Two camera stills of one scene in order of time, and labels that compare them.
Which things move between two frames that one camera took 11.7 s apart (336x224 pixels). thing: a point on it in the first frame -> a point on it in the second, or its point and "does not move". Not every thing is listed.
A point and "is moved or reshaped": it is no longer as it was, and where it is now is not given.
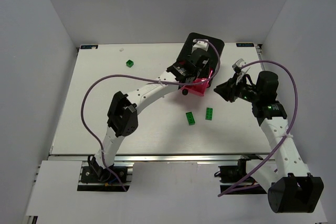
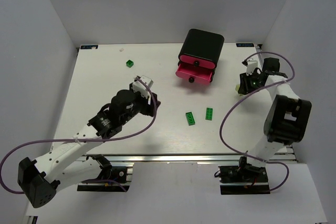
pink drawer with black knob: x=198 y=86 is moved or reshaped
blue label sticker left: x=88 y=46 does not move
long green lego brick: x=190 y=118 does not move
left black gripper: x=203 y=69 -> x=153 y=102
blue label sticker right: x=244 y=44 does not move
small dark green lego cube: x=129 y=63 does not move
